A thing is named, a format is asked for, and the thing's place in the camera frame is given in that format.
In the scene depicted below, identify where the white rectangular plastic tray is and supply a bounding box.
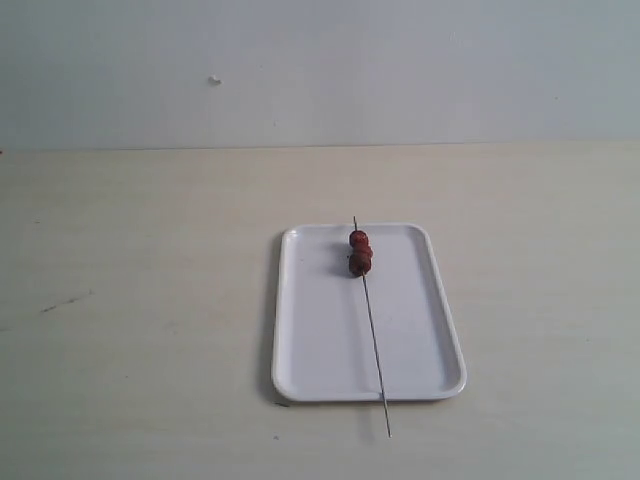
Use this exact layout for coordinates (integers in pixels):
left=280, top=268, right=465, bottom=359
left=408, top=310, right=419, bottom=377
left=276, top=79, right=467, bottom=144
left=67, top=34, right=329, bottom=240
left=271, top=223, right=467, bottom=402

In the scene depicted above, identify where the thin metal skewer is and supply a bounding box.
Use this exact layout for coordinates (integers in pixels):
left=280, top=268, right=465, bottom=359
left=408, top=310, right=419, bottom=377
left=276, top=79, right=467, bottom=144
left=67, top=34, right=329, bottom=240
left=352, top=215, right=393, bottom=439

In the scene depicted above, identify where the dried red fruit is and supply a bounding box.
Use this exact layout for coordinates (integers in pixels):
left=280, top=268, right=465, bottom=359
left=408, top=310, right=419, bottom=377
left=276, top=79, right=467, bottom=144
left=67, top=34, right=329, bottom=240
left=349, top=229, right=369, bottom=248
left=353, top=243, right=373, bottom=259
left=348, top=251, right=372, bottom=277

